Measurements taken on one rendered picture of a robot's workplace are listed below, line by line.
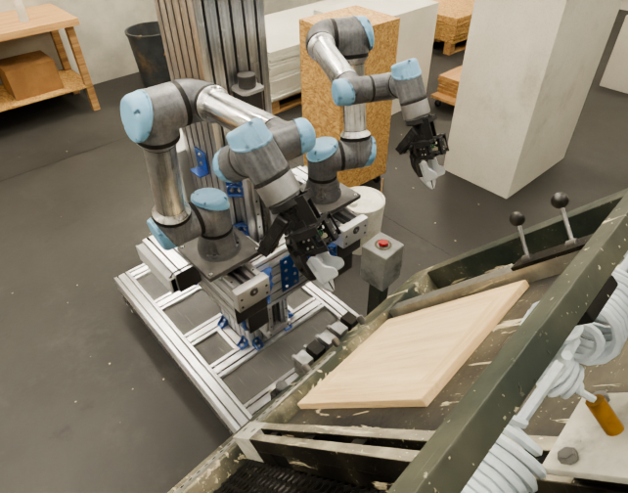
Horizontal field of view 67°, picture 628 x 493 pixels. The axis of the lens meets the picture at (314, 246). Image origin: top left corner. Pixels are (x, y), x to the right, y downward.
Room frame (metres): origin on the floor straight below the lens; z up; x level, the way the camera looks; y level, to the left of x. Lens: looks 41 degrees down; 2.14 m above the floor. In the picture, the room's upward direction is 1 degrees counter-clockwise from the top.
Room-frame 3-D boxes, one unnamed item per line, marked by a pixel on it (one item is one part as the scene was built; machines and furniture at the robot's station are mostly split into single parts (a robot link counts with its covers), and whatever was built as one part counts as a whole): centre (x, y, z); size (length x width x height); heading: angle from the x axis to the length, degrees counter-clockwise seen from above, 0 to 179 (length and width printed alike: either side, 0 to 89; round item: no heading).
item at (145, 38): (5.27, 1.66, 0.33); 0.52 x 0.52 x 0.65
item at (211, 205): (1.27, 0.34, 1.20); 0.13 x 0.12 x 0.14; 129
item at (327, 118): (3.26, -0.26, 0.63); 0.50 x 0.42 x 1.25; 127
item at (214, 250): (1.27, 0.34, 1.09); 0.15 x 0.15 x 0.10
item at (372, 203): (2.51, -0.32, 0.24); 0.32 x 0.30 x 0.47; 131
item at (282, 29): (5.70, -0.21, 0.31); 2.46 x 1.04 x 0.63; 131
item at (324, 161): (1.60, -0.05, 1.20); 0.13 x 0.12 x 0.14; 105
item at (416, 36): (4.74, -0.64, 0.48); 1.00 x 0.64 x 0.95; 131
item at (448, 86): (4.67, -1.62, 0.15); 0.61 x 0.51 x 0.31; 131
